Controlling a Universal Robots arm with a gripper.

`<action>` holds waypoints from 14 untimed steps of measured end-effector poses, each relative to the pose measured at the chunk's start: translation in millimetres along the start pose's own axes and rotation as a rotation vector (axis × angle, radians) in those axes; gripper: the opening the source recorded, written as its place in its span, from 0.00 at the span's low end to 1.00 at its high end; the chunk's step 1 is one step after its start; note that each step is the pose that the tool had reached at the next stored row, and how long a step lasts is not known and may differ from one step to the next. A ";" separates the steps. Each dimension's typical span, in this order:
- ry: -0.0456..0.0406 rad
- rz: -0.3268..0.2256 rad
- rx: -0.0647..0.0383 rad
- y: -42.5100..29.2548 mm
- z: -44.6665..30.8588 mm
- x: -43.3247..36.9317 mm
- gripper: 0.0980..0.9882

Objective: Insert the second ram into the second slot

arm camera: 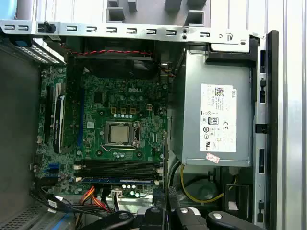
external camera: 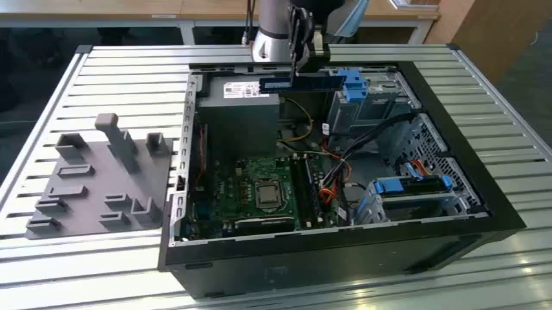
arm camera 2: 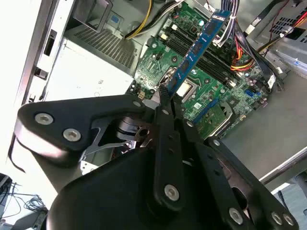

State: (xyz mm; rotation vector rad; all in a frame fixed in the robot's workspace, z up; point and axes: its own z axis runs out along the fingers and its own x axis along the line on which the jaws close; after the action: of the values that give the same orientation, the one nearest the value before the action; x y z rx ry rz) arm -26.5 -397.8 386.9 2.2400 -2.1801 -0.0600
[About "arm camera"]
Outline red and black twisted wire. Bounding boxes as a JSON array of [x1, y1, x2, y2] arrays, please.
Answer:
[[59, 43, 153, 56]]

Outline black cable bundle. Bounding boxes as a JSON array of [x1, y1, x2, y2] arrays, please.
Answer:
[[30, 186, 113, 218]]

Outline orange and red wires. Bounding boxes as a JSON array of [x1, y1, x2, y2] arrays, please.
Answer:
[[80, 186, 113, 214]]

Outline silver perforated disk bay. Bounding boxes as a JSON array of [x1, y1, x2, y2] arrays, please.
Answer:
[[0, 200, 62, 230]]

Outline black intrusion switch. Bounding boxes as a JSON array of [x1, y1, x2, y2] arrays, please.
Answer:
[[44, 21, 56, 33]]

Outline metal locking lever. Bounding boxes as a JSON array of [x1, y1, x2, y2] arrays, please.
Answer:
[[133, 121, 142, 148]]

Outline black graphics card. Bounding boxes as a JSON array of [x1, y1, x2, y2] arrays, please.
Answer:
[[52, 93, 67, 154]]

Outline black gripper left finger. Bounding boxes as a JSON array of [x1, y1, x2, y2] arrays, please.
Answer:
[[83, 206, 166, 230]]

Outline black expansion slot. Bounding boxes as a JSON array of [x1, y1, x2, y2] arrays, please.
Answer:
[[44, 84, 55, 141]]

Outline grey parts rack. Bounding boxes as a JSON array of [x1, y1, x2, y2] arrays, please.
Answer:
[[103, 0, 212, 27]]

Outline blue expansion slot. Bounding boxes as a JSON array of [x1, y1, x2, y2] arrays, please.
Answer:
[[77, 87, 85, 147]]

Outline silver CPU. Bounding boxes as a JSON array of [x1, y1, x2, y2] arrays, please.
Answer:
[[109, 124, 130, 145]]

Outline grey power supply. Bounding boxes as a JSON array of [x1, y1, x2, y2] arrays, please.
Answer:
[[172, 47, 254, 168]]

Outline yellow wire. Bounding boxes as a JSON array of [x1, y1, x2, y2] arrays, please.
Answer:
[[180, 164, 238, 205]]

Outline metal socket cover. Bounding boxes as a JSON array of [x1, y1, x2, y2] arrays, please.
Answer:
[[105, 121, 141, 147]]

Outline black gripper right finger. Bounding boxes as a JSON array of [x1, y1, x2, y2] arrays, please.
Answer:
[[173, 206, 266, 230]]

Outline green Dell motherboard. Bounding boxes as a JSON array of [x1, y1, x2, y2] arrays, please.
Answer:
[[35, 64, 169, 200]]

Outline black case fan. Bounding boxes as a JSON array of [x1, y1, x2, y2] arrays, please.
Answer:
[[66, 38, 161, 79]]

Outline black and silver PC case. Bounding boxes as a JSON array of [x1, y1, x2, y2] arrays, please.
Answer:
[[0, 18, 280, 230]]

